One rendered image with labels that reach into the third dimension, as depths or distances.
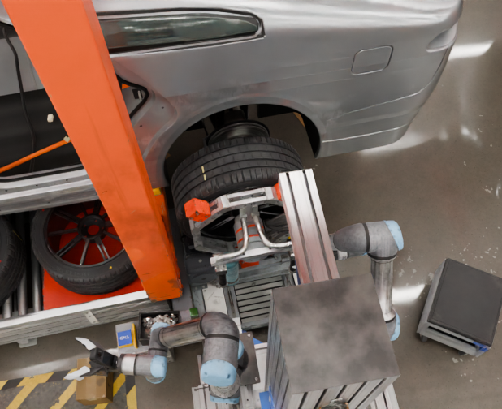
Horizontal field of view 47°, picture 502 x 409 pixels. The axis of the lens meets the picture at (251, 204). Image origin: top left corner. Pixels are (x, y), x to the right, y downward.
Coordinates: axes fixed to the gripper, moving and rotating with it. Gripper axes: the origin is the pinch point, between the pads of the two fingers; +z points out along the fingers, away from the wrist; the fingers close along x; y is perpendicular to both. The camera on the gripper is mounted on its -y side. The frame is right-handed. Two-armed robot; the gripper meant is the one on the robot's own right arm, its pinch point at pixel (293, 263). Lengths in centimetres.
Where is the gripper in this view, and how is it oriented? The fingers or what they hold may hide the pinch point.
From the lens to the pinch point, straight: 272.4
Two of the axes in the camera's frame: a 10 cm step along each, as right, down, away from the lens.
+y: -0.1, -4.7, -8.8
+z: -9.8, 1.9, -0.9
